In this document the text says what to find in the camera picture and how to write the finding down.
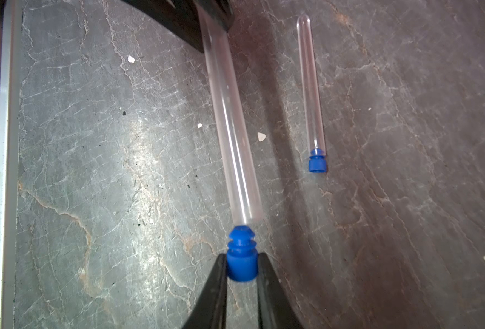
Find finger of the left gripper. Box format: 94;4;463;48
123;0;204;53
195;0;234;31

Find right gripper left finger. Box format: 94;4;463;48
182;254;227;329

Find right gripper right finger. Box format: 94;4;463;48
257;252;303;329

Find blue stopper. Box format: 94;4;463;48
226;226;258;282
308;148;327;173

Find clear test tube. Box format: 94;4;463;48
197;7;264;226
297;14;326;156

